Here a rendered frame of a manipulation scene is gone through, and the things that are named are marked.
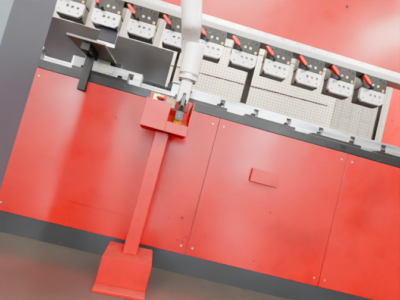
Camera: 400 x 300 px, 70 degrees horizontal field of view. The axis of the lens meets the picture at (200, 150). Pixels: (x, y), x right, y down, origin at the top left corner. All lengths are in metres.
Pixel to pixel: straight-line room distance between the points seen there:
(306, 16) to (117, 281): 1.71
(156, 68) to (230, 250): 1.40
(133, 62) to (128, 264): 1.50
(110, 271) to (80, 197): 0.46
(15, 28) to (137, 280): 0.97
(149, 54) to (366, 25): 1.44
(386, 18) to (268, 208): 1.35
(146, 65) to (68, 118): 0.88
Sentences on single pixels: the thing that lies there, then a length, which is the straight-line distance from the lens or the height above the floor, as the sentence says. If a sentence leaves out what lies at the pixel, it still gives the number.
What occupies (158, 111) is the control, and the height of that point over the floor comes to 0.73.
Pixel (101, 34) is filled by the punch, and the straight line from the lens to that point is 1.82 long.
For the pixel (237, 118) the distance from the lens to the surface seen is 1.54.
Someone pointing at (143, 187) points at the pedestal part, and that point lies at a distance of 1.26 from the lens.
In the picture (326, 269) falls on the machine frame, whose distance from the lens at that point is 1.79.
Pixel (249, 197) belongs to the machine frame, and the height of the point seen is 0.46.
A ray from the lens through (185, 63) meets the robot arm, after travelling 1.27.
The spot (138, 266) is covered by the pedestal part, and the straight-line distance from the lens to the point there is 1.26.
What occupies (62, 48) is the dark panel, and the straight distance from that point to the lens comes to 2.43.
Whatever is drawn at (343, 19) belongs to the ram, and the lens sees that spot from 2.06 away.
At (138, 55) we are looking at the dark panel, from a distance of 2.30.
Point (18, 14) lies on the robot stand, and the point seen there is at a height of 0.84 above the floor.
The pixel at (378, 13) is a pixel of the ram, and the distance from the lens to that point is 2.20.
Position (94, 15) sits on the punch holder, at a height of 1.21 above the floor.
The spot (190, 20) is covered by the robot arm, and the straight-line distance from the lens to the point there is 1.30.
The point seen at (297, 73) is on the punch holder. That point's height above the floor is 1.22.
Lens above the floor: 0.55
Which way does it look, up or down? 3 degrees up
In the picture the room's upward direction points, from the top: 15 degrees clockwise
